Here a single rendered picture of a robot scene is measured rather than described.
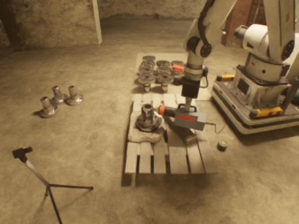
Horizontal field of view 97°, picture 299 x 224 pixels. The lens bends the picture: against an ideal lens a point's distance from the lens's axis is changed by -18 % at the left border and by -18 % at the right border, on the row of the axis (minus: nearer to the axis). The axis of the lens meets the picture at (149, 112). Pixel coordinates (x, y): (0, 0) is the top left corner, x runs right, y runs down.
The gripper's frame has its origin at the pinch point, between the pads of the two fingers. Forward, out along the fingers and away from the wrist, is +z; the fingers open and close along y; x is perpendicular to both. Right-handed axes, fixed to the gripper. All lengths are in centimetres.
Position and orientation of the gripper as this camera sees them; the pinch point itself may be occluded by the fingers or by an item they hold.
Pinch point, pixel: (188, 105)
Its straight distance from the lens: 147.0
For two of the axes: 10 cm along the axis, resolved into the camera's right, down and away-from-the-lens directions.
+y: 3.2, -6.0, 7.3
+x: -9.5, -2.0, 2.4
